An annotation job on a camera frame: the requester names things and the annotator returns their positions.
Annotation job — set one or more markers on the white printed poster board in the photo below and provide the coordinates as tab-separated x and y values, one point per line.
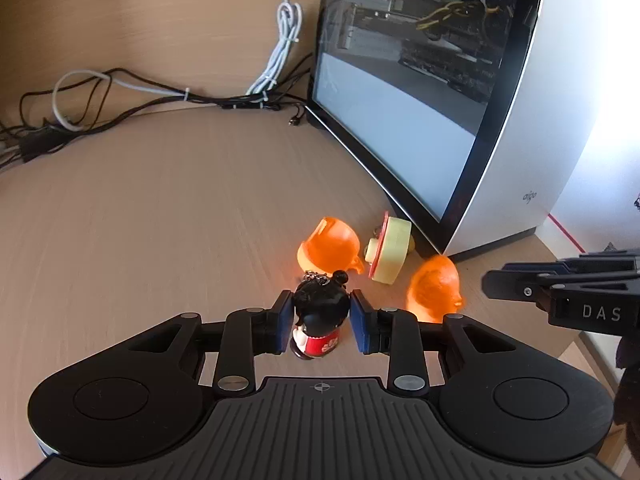
590	210

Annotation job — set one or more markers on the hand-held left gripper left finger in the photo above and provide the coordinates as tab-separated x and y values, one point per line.
286	322

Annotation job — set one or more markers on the orange translucent toy piece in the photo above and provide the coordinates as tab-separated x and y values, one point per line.
435	285
330	247

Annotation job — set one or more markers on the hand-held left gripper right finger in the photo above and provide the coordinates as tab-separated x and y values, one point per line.
361	322

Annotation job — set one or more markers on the white computer case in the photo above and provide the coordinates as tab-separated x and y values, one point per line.
525	110

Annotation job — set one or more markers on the yellow round toy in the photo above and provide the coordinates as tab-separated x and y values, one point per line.
392	250

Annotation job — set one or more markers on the black power adapter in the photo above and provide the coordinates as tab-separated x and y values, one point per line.
37	145

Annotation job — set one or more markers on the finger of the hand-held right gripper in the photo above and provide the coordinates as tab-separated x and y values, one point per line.
600	261
515	285

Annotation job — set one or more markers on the person's right hand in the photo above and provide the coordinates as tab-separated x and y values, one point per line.
630	380

